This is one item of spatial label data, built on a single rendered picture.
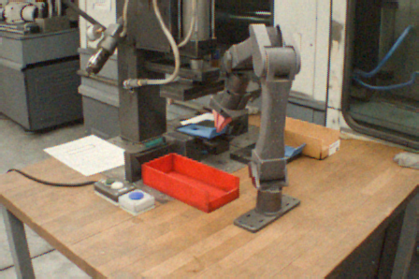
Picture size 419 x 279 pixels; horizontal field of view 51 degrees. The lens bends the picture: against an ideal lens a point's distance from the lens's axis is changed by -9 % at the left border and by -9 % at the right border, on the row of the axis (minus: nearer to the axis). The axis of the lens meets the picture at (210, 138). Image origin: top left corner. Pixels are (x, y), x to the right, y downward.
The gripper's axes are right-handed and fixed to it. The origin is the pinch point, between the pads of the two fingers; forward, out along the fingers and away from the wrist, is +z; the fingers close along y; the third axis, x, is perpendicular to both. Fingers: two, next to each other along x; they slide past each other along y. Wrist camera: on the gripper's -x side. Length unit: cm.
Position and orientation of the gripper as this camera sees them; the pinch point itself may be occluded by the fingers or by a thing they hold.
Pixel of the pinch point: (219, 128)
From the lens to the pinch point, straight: 142.6
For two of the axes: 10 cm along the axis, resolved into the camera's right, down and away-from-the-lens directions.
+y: -6.6, -6.0, 4.4
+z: -3.1, 7.6, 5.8
